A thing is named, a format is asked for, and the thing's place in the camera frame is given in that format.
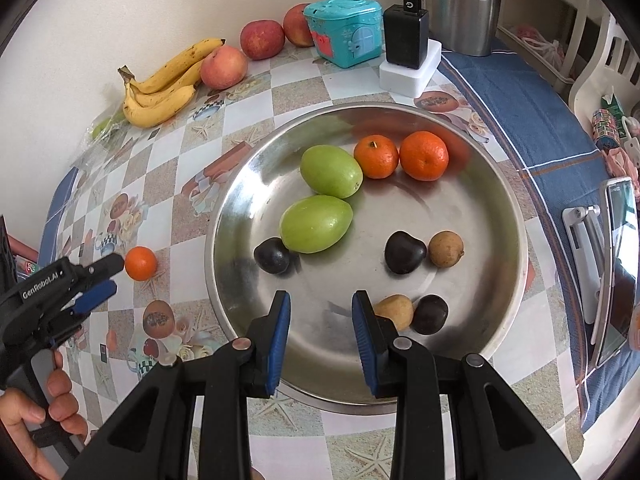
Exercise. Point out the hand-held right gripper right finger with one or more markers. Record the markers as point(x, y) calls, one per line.
point(362, 340)

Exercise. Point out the white chair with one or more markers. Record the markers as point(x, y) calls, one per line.
point(595, 60)

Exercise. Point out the pink floral pouch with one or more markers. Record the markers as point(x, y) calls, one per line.
point(622, 162)

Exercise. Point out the teal plastic box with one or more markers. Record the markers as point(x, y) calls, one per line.
point(345, 30)

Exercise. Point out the black charger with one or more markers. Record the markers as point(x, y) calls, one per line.
point(406, 35)

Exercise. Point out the white power adapter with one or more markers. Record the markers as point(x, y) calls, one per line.
point(410, 80)

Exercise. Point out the pink plastic bag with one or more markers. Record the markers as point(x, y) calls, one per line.
point(542, 42)

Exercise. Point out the stainless steel thermos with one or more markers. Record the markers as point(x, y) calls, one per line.
point(465, 15)

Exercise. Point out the round steel plate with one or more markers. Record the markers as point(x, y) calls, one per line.
point(440, 200)

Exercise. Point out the smartphone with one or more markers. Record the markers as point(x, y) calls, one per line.
point(620, 270)

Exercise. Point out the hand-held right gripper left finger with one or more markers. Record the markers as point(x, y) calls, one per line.
point(280, 340)

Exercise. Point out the green mango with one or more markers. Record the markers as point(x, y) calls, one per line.
point(331, 171)
point(316, 223)

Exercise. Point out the yellow banana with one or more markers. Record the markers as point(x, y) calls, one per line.
point(160, 108)
point(185, 60)
point(189, 77)

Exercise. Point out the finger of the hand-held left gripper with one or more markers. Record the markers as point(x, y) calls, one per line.
point(102, 265)
point(95, 297)

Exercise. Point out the dark purple plum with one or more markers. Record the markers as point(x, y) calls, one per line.
point(405, 252)
point(272, 256)
point(429, 314)

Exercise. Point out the small green fruit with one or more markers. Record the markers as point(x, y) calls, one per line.
point(102, 128)

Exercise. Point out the checkered printed tablecloth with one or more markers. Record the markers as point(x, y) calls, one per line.
point(165, 160)

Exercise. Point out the orange tangerine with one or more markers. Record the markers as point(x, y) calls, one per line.
point(140, 263)
point(376, 156)
point(424, 155)

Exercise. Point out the white phone stand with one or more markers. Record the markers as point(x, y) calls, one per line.
point(580, 240)

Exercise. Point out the person's left hand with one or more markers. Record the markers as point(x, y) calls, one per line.
point(20, 417)

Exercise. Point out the red apple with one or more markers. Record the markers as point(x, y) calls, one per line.
point(223, 66)
point(262, 39)
point(298, 25)

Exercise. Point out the green and white carton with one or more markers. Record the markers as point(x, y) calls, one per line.
point(612, 101)

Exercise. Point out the round brown fruit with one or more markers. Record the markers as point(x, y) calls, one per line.
point(395, 311)
point(445, 248)

